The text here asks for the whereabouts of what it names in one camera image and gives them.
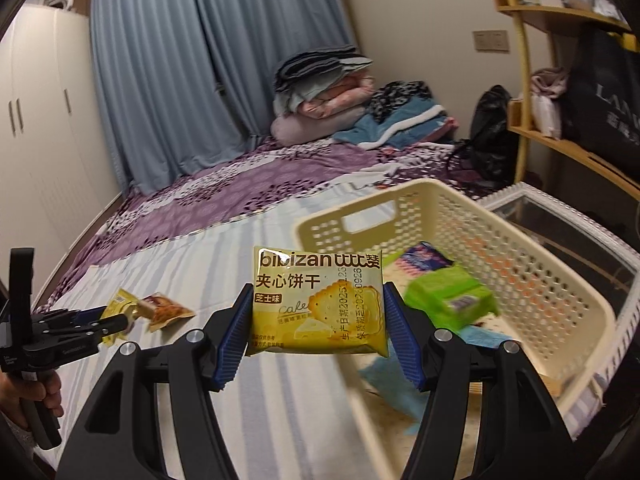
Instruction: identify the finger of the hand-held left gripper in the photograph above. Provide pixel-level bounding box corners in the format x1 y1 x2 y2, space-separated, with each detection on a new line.
32 308 108 330
50 314 132 347

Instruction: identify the person's left hand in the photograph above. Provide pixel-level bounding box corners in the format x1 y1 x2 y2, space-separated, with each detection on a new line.
0 370 63 433

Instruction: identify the leopard print cloth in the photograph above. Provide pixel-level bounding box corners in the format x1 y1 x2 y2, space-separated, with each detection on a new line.
367 80 433 123

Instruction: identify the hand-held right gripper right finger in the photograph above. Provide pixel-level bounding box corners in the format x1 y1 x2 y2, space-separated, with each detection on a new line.
382 282 573 480

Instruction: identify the yellow biscuit packet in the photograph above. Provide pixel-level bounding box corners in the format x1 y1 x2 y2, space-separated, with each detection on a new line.
245 246 391 358

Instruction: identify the cream perforated plastic basket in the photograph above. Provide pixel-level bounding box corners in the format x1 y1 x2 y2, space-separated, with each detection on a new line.
292 178 631 441

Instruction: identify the pink cloth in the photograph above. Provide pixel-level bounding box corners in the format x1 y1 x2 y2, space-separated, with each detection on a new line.
530 67 571 98

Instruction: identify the white packet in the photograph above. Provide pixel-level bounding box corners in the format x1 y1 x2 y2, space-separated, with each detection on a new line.
530 92 563 138

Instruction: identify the teal snack packet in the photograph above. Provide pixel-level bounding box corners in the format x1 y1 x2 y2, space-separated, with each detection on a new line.
360 325 506 436

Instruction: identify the white glass-topped side table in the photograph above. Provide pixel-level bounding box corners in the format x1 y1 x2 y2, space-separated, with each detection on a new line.
477 182 640 326

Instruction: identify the small clear yellow-edged snack packet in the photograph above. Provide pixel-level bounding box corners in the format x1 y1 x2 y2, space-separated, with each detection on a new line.
100 289 146 345

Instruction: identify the beige wall socket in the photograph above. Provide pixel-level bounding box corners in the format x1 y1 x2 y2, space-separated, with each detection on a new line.
472 30 510 52

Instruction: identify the long blue cracker packet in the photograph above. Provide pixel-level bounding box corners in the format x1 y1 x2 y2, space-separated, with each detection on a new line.
397 241 456 278

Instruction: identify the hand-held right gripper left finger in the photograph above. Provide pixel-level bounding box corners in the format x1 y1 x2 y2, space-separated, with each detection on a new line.
55 282 256 480

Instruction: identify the blue-grey curtain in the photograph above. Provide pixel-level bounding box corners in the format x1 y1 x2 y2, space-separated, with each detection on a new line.
90 0 261 196
187 0 358 141

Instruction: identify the blue fleece blanket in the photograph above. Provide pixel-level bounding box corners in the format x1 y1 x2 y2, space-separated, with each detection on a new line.
332 102 458 150

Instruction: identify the black shopping bag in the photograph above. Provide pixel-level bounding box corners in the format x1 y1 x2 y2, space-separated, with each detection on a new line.
562 25 640 161

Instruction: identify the dark grey folded blanket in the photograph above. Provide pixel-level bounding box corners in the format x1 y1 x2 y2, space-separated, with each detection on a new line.
274 45 373 93

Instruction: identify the light grey folded blanket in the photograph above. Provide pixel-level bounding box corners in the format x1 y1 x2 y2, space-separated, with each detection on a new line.
280 67 351 111

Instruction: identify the purple floral bed sheet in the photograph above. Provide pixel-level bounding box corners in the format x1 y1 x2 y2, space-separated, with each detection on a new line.
32 132 501 311

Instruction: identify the green snack packet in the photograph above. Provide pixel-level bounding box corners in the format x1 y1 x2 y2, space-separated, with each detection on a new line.
404 266 501 333

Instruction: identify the purple pillow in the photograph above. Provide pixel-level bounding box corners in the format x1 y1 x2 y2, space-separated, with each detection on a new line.
270 105 371 147

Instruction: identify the wooden shelf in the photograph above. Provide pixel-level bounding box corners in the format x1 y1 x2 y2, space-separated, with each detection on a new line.
492 0 640 201

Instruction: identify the white wardrobe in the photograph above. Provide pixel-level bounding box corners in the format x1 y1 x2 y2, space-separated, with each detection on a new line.
0 2 123 306

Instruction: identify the pink floral quilt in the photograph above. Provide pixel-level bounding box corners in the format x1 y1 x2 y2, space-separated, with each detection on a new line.
297 72 376 120

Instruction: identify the brown bread packet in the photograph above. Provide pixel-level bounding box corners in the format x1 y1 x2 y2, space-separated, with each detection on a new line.
137 292 196 333

